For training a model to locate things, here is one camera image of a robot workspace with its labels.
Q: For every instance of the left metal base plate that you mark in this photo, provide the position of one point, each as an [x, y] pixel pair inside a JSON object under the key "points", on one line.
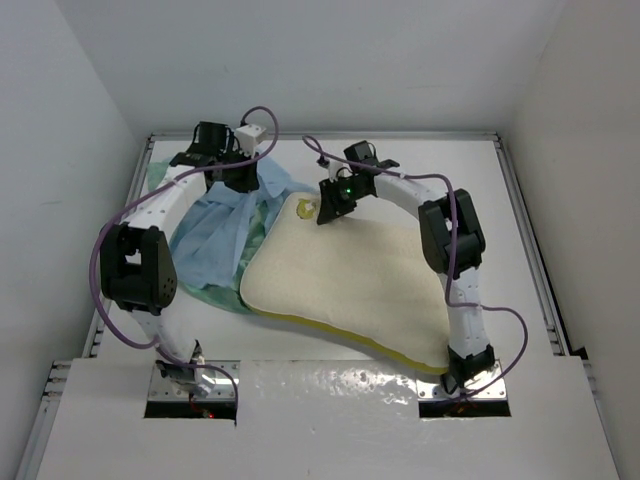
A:
{"points": [[171, 383]]}

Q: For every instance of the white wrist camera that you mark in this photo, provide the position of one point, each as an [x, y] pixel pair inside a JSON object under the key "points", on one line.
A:
{"points": [[336, 170], [249, 137]]}

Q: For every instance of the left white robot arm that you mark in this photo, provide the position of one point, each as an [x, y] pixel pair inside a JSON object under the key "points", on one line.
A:
{"points": [[136, 267]]}

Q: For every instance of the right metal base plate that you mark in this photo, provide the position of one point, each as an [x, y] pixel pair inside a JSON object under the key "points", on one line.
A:
{"points": [[487, 385]]}

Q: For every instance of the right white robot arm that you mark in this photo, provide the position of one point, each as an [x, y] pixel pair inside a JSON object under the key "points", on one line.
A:
{"points": [[452, 243]]}

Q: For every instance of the cream pillow with yellow edge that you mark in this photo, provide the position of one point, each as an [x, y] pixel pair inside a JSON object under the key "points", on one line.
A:
{"points": [[363, 280]]}

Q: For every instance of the green and blue pillowcase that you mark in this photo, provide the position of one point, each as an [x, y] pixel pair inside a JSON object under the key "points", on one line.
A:
{"points": [[223, 230]]}

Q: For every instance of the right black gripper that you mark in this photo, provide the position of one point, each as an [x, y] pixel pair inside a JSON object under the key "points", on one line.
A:
{"points": [[331, 206]]}

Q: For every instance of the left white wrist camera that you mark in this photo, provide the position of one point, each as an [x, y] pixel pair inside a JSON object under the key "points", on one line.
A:
{"points": [[249, 137]]}

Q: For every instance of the metal base plate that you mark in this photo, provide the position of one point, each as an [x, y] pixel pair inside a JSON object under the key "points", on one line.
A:
{"points": [[171, 383], [487, 385]]}

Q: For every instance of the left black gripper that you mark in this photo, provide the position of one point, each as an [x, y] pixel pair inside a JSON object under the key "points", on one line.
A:
{"points": [[249, 181]]}

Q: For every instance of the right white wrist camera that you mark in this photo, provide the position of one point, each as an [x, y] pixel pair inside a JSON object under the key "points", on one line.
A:
{"points": [[336, 170]]}

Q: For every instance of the white front cover board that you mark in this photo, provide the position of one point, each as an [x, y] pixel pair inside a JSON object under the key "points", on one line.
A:
{"points": [[326, 420]]}

